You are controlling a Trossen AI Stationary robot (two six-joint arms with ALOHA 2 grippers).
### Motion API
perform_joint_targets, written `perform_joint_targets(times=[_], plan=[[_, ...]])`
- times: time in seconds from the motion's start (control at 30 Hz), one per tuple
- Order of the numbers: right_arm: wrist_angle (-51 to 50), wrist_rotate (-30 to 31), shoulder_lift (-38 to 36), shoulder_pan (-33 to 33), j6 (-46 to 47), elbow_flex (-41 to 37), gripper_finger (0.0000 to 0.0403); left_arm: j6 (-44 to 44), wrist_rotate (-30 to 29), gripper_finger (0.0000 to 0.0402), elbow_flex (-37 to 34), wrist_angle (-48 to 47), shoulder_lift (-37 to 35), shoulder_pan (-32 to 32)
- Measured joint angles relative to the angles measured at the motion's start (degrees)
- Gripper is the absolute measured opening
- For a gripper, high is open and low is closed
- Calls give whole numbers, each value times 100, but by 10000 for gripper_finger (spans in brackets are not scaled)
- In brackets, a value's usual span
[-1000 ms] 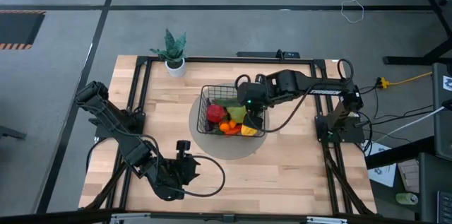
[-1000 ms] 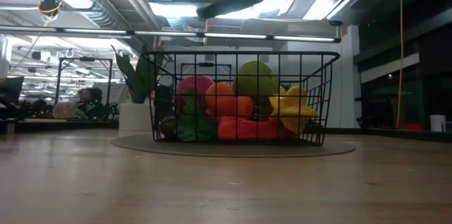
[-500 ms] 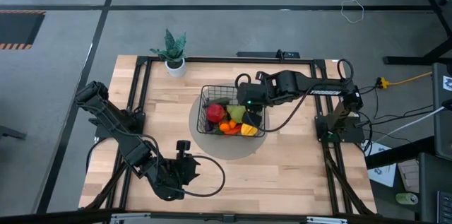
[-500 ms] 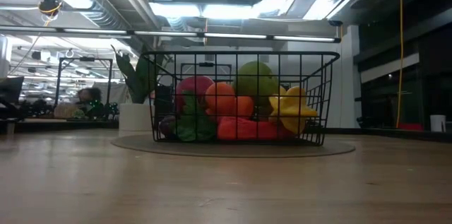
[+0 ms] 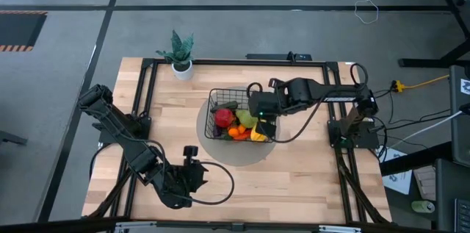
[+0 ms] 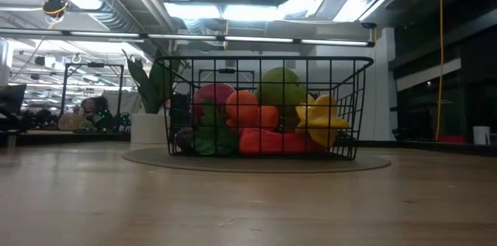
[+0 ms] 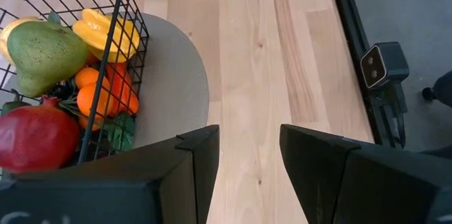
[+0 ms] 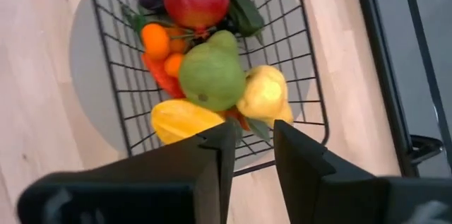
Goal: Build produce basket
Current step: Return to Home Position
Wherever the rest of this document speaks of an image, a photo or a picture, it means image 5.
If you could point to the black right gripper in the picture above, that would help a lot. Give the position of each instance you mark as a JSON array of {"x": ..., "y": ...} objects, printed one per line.
[{"x": 264, "y": 104}]

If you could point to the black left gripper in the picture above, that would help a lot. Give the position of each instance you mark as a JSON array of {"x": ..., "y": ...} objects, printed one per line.
[{"x": 176, "y": 185}]

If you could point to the green toy pear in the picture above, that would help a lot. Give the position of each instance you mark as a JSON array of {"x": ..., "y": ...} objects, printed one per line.
[{"x": 245, "y": 119}]

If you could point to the yellow toy starfruit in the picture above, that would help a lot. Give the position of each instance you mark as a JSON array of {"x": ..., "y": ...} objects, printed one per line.
[{"x": 257, "y": 136}]

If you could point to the dark green toy pepper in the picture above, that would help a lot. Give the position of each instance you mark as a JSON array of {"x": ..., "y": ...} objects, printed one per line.
[{"x": 224, "y": 106}]

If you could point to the orange tangerine cluster with leaf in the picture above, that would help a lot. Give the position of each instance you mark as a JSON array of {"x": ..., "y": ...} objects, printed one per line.
[{"x": 234, "y": 132}]

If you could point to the red toy apple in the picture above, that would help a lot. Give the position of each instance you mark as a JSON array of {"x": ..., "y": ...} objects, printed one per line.
[{"x": 224, "y": 117}]

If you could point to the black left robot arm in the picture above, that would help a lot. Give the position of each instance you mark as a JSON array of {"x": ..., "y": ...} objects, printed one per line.
[{"x": 121, "y": 133}]

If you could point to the round grey mat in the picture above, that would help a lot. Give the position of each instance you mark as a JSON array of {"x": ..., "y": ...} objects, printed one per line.
[{"x": 235, "y": 154}]

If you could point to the black flat bar device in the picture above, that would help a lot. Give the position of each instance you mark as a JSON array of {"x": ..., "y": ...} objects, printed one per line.
[{"x": 271, "y": 56}]

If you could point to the green plant in white pot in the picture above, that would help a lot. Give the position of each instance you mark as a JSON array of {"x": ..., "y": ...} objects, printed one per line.
[{"x": 181, "y": 53}]

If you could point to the white paper sheet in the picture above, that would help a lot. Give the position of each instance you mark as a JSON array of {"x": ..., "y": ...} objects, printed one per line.
[{"x": 398, "y": 178}]

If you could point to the brown cardboard piece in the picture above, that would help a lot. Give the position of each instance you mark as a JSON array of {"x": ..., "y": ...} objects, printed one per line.
[{"x": 426, "y": 183}]

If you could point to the green can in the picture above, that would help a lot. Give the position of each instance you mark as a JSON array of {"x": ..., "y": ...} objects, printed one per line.
[{"x": 423, "y": 206}]

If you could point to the black chair base leg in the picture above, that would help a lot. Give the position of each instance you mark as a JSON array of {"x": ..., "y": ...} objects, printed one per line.
[{"x": 12, "y": 138}]

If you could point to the dark grey cabinet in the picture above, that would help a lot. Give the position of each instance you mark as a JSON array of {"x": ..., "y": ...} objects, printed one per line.
[{"x": 460, "y": 115}]

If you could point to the black box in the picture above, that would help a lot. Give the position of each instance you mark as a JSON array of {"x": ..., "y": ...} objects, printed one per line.
[{"x": 449, "y": 189}]

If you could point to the black table stand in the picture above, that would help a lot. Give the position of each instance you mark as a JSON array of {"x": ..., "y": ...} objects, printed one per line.
[{"x": 446, "y": 5}]

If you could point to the black hazard-striped floor mat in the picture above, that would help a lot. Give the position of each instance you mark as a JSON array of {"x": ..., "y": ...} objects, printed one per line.
[{"x": 20, "y": 29}]

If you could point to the black aluminium table frame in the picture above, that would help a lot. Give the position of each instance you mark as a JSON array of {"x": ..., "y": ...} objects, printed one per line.
[{"x": 238, "y": 62}]

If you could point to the small black camera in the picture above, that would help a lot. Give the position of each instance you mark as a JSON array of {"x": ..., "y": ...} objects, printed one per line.
[{"x": 238, "y": 227}]

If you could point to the silver metal bracket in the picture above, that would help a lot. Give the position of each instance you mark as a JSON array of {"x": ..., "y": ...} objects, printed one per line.
[
  {"x": 339, "y": 229},
  {"x": 134, "y": 226}
]

